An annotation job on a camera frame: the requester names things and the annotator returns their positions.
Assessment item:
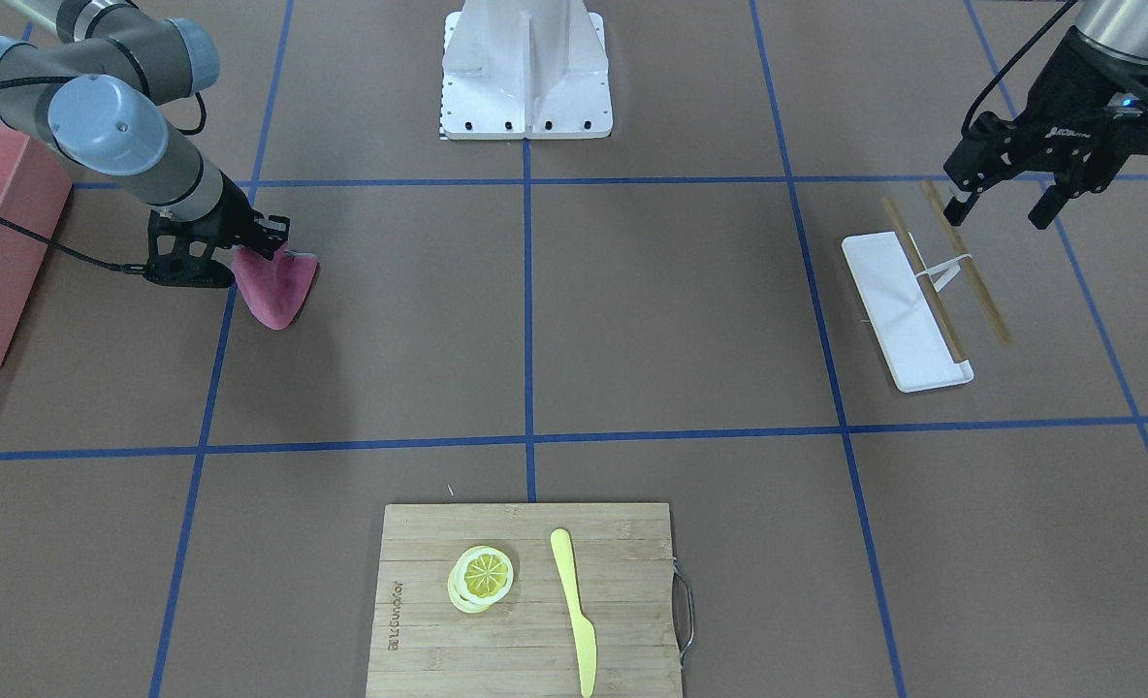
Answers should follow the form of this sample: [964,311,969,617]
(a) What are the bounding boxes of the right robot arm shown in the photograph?
[0,1,311,288]

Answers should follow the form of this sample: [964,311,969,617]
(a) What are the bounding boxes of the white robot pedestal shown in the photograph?
[439,1,614,141]

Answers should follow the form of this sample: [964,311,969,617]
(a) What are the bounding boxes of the wooden rack rod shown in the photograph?
[881,196,968,363]
[920,178,1014,346]

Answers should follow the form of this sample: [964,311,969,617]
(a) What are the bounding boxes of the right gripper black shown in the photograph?
[144,178,290,290]

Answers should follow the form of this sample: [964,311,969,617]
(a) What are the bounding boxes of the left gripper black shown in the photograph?
[943,28,1148,230]

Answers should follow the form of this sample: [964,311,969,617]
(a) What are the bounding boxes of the yellow plastic knife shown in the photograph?
[549,527,599,697]

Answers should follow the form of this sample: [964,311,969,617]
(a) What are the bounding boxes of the wooden cutting board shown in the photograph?
[366,503,684,697]

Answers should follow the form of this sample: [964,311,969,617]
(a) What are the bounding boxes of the white rectangular tray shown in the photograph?
[841,231,974,393]

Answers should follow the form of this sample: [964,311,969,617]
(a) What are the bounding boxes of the yellow lemon slices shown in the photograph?
[447,545,515,614]

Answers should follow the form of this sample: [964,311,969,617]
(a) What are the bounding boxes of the pink cloth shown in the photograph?
[230,245,320,331]

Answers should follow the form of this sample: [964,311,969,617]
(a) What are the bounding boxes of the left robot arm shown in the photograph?
[943,1,1148,230]

